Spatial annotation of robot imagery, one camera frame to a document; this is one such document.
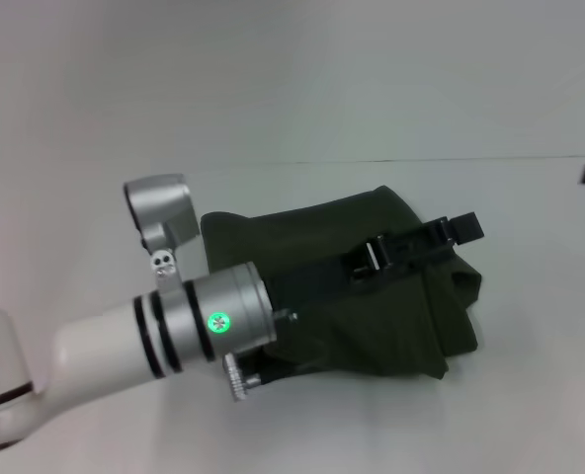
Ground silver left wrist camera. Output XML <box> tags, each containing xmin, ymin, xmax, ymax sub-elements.
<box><xmin>123</xmin><ymin>173</ymin><xmax>200</xmax><ymax>293</ymax></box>

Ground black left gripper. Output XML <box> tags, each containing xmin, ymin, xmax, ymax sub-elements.
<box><xmin>263</xmin><ymin>229</ymin><xmax>455</xmax><ymax>322</ymax></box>

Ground left gripper cable with connectors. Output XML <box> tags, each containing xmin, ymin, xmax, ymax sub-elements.
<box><xmin>222</xmin><ymin>308</ymin><xmax>301</xmax><ymax>402</ymax></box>

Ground dark green t-shirt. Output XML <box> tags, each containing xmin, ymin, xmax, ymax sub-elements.
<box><xmin>199</xmin><ymin>185</ymin><xmax>485</xmax><ymax>384</ymax></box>

